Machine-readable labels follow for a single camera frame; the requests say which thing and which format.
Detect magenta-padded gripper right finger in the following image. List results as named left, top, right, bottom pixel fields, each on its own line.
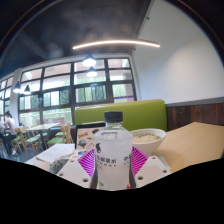
left=128, top=146, right=172, bottom=189

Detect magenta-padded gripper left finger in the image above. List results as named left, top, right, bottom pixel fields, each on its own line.
left=56, top=148, right=99, bottom=190

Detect clear plastic water bottle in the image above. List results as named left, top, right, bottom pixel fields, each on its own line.
left=89, top=110, right=137, bottom=191

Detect white paper booklet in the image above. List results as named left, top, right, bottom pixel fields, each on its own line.
left=35, top=143, right=76, bottom=164

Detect white ceramic bowl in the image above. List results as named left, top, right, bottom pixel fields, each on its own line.
left=129, top=128, right=167, bottom=157

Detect black-framed picture stand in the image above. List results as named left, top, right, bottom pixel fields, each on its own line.
left=74, top=122, right=106, bottom=151

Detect wooden chairs with green seats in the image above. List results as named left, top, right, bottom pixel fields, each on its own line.
left=11, top=122, right=74, bottom=156

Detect light wooden dining table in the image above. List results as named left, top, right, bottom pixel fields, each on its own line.
left=25, top=122, right=61, bottom=141

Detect green upholstered bench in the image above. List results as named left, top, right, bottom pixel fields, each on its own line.
left=73, top=99, right=168, bottom=133

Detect person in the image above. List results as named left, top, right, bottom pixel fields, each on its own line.
left=1, top=110, right=19, bottom=156

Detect large dark-framed multi-pane window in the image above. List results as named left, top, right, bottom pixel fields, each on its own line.
left=0, top=58, right=138, bottom=129

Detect dark pendant ceiling lamps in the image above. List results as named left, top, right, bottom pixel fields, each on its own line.
left=0, top=54, right=99, bottom=101

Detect curved linear ceiling light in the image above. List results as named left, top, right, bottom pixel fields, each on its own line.
left=72, top=39, right=161, bottom=51

